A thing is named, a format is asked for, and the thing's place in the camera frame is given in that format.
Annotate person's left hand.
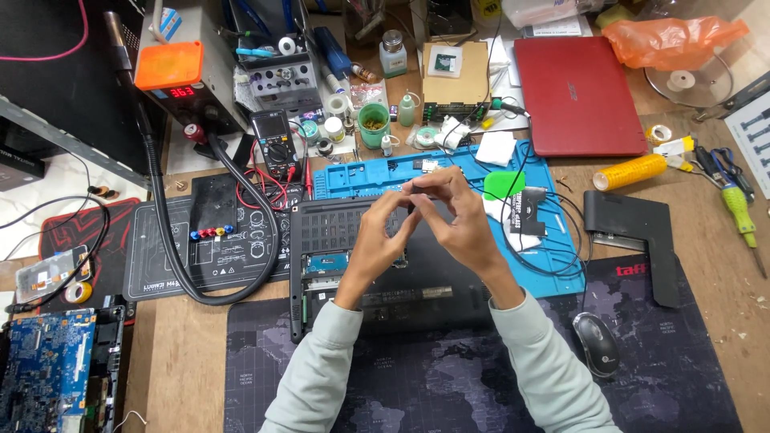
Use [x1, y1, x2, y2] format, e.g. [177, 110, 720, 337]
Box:
[334, 191, 424, 310]

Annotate person's right hand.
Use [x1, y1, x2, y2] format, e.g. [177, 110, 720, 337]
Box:
[402, 165, 525, 309]

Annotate white cloth under packet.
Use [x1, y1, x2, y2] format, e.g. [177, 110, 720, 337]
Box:
[484, 195, 545, 253]

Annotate black screen protector packet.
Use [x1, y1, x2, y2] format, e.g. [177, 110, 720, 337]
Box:
[508, 186, 549, 239]

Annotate green plastic pry card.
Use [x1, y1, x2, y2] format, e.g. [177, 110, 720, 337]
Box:
[483, 171, 527, 202]

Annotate black upturned laptop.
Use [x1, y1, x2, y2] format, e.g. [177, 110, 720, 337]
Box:
[289, 195, 501, 345]

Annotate blue silicone repair mat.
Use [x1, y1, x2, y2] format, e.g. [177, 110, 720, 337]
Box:
[312, 140, 588, 299]

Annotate white tissue square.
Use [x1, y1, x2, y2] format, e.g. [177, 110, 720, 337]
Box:
[474, 131, 518, 168]

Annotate crumpled white cloth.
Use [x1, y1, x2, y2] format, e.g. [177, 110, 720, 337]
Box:
[433, 116, 472, 151]

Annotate green cup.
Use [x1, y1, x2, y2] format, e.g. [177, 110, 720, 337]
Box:
[358, 102, 391, 150]

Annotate red multimeter probe leads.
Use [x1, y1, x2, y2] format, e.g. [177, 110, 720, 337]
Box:
[235, 137, 314, 211]

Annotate small green squeeze bottle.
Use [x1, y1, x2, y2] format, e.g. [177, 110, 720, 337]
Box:
[398, 91, 417, 127]

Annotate dark world map desk mat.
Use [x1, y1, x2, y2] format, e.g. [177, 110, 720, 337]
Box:
[224, 253, 744, 433]

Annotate black digital multimeter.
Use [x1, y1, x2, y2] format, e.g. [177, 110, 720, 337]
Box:
[249, 109, 302, 182]

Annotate brown cardboard box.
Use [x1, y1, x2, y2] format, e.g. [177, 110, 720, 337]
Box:
[421, 41, 493, 122]

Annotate row of coloured screwdriver bits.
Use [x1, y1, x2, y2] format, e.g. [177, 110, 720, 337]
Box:
[189, 225, 235, 242]

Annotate black computer mouse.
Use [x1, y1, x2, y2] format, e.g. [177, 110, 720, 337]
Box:
[571, 312, 621, 379]

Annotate black metal plate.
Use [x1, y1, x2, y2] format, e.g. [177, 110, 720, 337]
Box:
[189, 173, 239, 233]

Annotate black laptop cover panel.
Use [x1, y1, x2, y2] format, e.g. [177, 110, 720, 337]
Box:
[582, 189, 682, 309]

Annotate yellow tape roll cylinder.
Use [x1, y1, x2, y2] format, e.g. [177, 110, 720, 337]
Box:
[592, 153, 669, 192]

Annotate white chip case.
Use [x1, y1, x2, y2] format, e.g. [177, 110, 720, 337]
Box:
[427, 45, 463, 78]

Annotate red laptop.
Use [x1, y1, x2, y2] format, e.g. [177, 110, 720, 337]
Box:
[514, 36, 650, 159]

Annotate grey tool holder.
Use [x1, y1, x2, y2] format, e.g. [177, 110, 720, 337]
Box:
[243, 35, 324, 113]

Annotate clear bottle with metal cap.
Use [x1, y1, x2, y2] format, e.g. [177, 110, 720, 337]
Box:
[379, 29, 409, 79]

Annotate black printed repair mat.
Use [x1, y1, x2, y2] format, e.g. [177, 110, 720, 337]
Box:
[123, 173, 309, 302]

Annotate grey station with red display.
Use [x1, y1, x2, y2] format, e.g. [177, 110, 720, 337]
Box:
[135, 5, 249, 137]

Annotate red black mouse pad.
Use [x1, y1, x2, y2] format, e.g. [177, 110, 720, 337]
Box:
[38, 196, 143, 315]

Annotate clear round disc stand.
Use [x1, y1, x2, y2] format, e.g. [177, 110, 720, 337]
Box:
[644, 52, 735, 109]

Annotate yellow green screwdriver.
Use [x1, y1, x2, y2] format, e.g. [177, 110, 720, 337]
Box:
[721, 183, 768, 280]

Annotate orange square lid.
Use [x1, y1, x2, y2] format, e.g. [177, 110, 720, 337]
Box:
[134, 41, 205, 91]

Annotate orange plastic bag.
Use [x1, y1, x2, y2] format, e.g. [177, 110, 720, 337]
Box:
[602, 16, 750, 71]

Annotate small yellow tape roll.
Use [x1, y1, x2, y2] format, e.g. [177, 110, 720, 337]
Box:
[64, 281, 93, 305]

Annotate white screw chart sheet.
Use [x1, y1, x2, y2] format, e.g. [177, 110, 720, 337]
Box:
[723, 90, 770, 200]

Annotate blue circuit board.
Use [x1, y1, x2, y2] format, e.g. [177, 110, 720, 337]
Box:
[0, 308, 98, 433]

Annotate black monitor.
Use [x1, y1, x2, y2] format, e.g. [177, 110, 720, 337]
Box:
[0, 0, 151, 176]

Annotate black mouse cable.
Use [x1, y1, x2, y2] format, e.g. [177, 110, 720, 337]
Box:
[444, 101, 595, 315]

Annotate black flexible hose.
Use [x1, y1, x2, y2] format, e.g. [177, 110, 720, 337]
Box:
[102, 11, 284, 308]

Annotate blue handled cutters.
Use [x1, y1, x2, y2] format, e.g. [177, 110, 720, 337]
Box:
[695, 144, 756, 204]

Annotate pink cable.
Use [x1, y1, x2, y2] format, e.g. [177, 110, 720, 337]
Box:
[0, 0, 90, 63]

